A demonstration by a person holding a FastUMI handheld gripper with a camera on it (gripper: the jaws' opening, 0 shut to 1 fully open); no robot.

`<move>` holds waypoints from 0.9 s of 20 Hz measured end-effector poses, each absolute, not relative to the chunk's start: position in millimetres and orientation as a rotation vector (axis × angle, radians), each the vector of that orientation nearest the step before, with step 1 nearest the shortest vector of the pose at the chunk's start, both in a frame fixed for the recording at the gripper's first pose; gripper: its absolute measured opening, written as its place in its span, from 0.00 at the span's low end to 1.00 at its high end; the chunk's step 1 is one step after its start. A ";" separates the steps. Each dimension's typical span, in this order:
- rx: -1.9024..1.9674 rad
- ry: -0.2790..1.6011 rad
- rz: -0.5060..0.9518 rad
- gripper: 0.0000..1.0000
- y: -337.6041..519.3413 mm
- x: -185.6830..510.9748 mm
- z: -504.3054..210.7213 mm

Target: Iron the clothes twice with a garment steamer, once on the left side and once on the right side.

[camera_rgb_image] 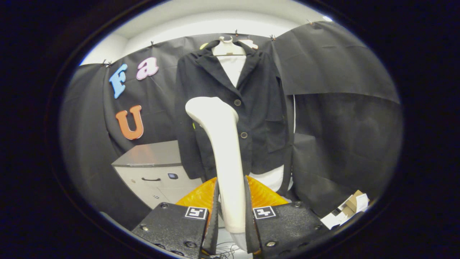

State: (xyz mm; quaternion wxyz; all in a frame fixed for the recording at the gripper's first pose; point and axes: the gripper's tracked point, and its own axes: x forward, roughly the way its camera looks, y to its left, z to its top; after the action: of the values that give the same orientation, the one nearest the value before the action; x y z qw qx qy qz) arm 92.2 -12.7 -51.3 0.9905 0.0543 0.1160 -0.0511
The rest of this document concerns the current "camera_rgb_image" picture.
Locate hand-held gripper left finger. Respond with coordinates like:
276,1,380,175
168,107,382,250
131,176,220,259

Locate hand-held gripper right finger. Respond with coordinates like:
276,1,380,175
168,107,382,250
245,175,330,259

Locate white garment steamer handle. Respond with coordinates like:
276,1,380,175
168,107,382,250
185,96,247,234

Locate black suit jacket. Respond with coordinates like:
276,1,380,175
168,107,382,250
174,39,294,197

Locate grey cabinet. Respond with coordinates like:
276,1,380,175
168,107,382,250
111,140,203,209

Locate small cardboard box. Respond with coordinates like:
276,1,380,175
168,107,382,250
321,190,370,230

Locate black backdrop cloth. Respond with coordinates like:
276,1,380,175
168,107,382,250
59,21,404,231

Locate white plastic hanger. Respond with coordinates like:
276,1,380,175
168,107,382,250
212,36,247,57

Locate row of small backdrop clips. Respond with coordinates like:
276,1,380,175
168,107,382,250
102,20,313,67

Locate black floor cables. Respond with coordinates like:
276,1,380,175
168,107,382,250
212,242,238,259

